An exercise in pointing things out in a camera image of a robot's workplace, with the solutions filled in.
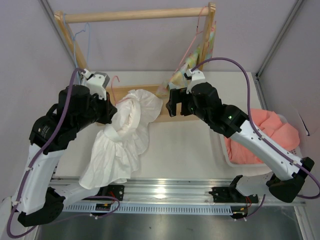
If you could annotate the pink cloth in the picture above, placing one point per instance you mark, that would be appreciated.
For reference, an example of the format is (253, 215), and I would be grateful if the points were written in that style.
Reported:
(271, 124)

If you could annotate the wooden clothes rack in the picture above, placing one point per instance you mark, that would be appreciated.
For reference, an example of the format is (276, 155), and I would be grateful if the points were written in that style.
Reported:
(208, 31)

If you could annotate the white plastic basket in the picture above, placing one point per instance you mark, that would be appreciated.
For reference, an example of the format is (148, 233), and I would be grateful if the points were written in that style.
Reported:
(296, 152)

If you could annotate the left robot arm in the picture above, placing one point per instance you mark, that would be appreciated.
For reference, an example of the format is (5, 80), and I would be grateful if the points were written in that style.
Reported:
(77, 108)

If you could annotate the aluminium mounting rail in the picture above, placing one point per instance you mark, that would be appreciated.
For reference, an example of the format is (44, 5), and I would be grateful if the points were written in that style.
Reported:
(174, 191)

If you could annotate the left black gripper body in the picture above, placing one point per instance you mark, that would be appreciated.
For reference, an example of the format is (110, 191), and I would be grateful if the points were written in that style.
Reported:
(98, 110)

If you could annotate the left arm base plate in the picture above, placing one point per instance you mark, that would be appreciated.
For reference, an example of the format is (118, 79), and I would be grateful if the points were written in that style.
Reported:
(113, 190)

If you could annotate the white pleated skirt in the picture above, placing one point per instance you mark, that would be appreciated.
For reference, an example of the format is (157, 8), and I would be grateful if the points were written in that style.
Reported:
(116, 150)

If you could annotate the perforated cable duct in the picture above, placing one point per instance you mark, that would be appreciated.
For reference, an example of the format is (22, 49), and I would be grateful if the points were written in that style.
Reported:
(128, 208)

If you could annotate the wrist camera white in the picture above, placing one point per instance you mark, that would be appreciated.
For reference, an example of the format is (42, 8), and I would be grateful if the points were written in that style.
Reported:
(194, 77)
(97, 83)

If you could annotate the pink wire hanger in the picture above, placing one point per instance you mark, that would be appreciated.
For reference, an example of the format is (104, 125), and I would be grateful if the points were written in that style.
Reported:
(192, 42)
(119, 93)

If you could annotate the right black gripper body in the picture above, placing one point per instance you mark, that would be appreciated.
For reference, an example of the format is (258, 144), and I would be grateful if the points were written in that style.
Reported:
(189, 107)

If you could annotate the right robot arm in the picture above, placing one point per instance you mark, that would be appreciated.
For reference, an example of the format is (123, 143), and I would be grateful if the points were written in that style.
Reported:
(288, 171)

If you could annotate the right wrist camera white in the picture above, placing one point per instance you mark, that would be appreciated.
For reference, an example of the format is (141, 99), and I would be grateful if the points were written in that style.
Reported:
(194, 77)

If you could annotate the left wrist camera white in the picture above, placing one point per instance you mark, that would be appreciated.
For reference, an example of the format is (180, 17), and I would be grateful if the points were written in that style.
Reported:
(97, 83)

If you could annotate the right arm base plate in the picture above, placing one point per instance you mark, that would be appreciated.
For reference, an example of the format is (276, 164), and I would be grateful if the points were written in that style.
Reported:
(226, 194)

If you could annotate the colourful floral patterned garment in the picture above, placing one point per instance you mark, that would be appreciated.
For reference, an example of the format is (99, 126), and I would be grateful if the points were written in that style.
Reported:
(179, 81)

